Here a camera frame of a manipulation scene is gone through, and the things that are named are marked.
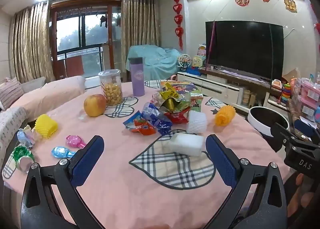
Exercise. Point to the green cartoon carton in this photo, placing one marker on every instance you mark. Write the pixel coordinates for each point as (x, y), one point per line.
(196, 102)

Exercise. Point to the red heart hanging decoration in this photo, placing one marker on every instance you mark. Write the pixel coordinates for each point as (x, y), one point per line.
(178, 18)

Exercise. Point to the pink plastic storage boxes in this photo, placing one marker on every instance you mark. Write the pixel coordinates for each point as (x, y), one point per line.
(307, 98)

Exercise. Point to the green foil cup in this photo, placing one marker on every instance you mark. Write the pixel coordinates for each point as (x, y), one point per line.
(21, 155)

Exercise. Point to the pastel crumpled wrapper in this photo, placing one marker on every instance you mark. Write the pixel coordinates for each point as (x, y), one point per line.
(25, 136)

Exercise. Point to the ferris wheel toy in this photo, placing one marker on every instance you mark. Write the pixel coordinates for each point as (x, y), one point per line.
(184, 62)

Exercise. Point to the pink candy wrapper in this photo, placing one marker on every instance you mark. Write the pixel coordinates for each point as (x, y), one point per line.
(75, 141)

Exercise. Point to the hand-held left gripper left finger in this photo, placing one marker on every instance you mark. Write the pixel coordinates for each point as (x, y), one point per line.
(87, 158)

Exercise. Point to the white rimmed trash bin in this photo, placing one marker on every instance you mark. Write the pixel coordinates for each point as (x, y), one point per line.
(255, 123)

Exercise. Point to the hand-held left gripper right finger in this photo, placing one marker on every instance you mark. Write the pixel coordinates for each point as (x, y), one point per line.
(222, 161)

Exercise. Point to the brown framed balcony window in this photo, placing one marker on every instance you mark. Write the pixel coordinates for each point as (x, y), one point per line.
(75, 33)

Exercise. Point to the orange foam fruit net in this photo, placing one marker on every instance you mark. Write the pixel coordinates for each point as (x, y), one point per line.
(225, 116)

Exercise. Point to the pink covered sofa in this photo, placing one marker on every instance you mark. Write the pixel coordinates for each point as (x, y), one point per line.
(50, 93)

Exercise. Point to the blue snack wrapper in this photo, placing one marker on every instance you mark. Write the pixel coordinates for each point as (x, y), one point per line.
(156, 118)
(130, 120)

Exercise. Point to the black flat television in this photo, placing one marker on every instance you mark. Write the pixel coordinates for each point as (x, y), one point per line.
(245, 46)

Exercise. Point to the yellow snack wrapper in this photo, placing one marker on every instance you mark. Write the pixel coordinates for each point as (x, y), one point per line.
(170, 98)

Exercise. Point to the blue flat snack wrapper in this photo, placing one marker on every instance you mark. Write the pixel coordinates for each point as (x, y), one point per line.
(130, 120)

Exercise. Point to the yellow foam fruit net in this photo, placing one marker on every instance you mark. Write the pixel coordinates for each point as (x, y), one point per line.
(46, 125)

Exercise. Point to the beige patterned curtain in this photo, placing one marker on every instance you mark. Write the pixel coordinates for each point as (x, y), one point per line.
(32, 43)
(140, 26)

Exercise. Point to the colourful toy house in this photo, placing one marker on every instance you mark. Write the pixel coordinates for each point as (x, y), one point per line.
(197, 61)

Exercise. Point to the person's right hand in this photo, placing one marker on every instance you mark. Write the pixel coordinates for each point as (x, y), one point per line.
(307, 200)

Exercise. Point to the pink plaid patch tablecloth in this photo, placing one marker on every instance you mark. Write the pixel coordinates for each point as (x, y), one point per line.
(125, 181)

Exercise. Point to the red snack wrapper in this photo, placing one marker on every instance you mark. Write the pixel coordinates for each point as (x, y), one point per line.
(177, 117)

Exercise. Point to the brown cardboard box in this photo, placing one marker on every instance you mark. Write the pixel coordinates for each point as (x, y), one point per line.
(291, 75)

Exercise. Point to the striped pink cushion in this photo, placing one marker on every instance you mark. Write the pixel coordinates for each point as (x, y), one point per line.
(10, 93)

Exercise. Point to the orange snack wrapper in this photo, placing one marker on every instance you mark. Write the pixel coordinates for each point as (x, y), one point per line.
(145, 128)

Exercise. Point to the red yellow apple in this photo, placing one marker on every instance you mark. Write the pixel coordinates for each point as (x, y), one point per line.
(95, 105)

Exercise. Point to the cartoon figures wall sticker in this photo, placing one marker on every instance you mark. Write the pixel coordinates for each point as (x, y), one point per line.
(290, 4)

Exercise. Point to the white patterned sofa cover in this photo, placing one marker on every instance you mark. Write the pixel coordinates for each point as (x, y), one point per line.
(11, 123)

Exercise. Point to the pink purple stick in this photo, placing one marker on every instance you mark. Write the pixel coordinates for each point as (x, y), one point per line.
(212, 38)

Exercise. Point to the white foam fruit net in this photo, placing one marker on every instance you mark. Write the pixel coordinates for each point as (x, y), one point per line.
(197, 122)

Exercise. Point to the colourful picture book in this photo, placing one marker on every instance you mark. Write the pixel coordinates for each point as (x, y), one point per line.
(182, 85)

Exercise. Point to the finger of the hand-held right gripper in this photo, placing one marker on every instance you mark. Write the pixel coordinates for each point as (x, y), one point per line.
(282, 132)

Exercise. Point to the teal covered armchair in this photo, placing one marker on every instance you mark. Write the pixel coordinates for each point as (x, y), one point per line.
(155, 61)

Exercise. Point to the clear popcorn jar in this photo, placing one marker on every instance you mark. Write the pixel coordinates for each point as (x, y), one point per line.
(112, 91)

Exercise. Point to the blue candy wrapper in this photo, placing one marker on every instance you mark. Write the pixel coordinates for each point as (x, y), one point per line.
(60, 151)

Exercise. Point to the purple drink bottle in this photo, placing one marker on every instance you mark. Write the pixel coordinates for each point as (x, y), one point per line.
(137, 78)

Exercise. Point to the white foam block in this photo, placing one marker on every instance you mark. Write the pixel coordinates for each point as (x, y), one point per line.
(186, 143)

